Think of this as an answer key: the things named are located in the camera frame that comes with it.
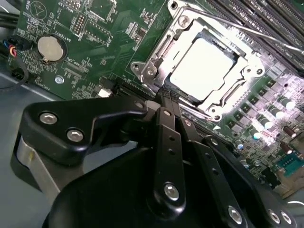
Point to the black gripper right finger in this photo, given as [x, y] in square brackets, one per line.
[209, 166]

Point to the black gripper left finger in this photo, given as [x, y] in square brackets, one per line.
[168, 154]

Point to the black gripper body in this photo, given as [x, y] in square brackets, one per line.
[107, 190]

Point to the silver CPU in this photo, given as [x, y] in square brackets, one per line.
[202, 69]

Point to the metal socket cover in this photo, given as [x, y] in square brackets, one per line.
[178, 33]

